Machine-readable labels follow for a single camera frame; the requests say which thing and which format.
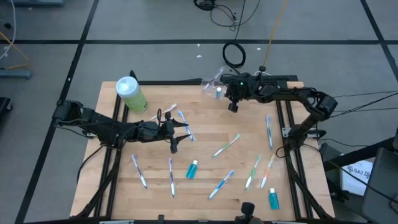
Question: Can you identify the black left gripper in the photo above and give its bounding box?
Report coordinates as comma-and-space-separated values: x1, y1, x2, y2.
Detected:
136, 111, 192, 154

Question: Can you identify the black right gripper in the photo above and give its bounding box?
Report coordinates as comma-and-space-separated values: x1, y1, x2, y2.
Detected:
221, 73, 254, 113

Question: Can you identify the blue toothbrush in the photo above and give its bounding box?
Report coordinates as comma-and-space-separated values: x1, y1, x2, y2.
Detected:
177, 110, 195, 142
208, 170, 235, 200
266, 114, 274, 151

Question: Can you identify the blue tube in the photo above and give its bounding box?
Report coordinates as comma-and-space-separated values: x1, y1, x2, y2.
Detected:
201, 67, 224, 94

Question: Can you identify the clear acrylic organizer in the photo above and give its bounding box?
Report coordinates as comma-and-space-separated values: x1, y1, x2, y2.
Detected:
200, 77, 233, 101

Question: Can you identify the orange toothbrush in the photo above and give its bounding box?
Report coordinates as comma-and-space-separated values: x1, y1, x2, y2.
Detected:
150, 103, 178, 121
257, 154, 276, 190

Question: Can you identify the purple toothbrush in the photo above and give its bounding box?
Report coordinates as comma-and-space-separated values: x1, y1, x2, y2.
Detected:
167, 157, 177, 199
131, 154, 149, 190

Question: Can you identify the green toothbrush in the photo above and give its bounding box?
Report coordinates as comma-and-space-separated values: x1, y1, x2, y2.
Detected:
213, 134, 241, 158
244, 154, 262, 192

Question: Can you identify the green disinfecting wipes canister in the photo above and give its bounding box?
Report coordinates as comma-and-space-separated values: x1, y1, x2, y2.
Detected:
115, 76, 149, 114

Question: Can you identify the black rounded object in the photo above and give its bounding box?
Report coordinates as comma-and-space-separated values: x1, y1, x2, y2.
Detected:
234, 202, 259, 224

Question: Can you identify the black diagonal beam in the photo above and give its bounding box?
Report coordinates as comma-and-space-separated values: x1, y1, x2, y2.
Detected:
323, 136, 398, 171

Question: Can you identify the white printed box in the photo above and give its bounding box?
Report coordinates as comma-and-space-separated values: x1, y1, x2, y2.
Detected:
340, 160, 374, 197

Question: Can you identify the black floor equipment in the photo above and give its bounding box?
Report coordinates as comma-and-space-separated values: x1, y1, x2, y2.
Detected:
0, 96, 13, 114

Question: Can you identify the black coiled cable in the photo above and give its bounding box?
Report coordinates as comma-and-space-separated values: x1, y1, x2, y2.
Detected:
221, 41, 247, 75

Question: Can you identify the black aluminium table frame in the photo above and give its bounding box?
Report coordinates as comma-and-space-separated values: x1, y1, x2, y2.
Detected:
70, 70, 335, 224

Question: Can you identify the yellow hanging cable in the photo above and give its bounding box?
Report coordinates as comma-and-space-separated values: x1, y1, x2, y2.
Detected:
262, 0, 289, 68

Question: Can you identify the black floor cable bundle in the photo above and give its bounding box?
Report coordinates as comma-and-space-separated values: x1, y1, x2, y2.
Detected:
192, 0, 262, 32

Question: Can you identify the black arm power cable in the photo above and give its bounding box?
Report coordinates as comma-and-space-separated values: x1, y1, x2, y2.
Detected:
76, 144, 106, 184

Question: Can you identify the grey floor base plate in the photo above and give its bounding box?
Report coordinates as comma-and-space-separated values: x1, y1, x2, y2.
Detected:
0, 68, 33, 80

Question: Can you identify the orange floor cable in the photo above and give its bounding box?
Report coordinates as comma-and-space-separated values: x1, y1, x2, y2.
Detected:
0, 30, 30, 71

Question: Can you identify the white floor cable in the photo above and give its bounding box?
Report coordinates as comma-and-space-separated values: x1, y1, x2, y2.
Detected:
0, 0, 16, 62

